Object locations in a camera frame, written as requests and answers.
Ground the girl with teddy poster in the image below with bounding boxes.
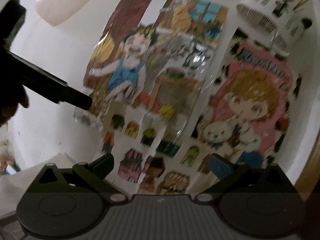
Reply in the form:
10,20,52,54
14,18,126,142
191,29,302,168

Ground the boy cartoon poster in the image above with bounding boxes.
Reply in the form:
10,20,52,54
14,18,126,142
74,0,228,134

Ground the houses drawing paper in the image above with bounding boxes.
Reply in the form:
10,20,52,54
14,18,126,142
102,102,218,195

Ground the white plastic basket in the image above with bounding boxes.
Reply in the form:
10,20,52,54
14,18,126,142
236,0,312,56

